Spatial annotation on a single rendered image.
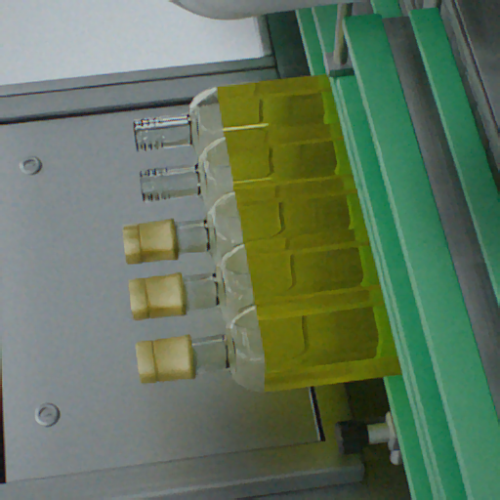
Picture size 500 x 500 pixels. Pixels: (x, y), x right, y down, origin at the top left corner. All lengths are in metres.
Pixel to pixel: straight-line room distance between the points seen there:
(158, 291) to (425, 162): 0.24
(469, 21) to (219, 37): 0.43
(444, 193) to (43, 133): 0.52
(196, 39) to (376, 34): 0.39
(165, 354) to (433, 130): 0.27
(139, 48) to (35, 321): 0.35
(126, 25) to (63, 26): 0.07
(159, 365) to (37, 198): 0.33
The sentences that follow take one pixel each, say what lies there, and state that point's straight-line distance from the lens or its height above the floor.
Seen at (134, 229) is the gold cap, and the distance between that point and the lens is 1.06.
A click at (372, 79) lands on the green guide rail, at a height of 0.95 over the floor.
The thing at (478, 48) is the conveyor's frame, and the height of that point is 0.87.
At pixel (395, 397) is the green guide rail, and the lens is 1.03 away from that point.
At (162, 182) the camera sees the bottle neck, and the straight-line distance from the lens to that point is 1.09.
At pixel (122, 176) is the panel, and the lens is 1.28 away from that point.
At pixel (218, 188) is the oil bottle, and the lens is 1.08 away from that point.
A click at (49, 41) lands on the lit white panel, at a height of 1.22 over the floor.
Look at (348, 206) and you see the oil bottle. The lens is 1.06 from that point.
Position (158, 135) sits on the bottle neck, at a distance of 1.13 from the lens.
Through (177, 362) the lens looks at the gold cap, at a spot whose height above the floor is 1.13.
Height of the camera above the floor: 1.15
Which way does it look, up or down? 5 degrees down
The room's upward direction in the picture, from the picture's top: 97 degrees counter-clockwise
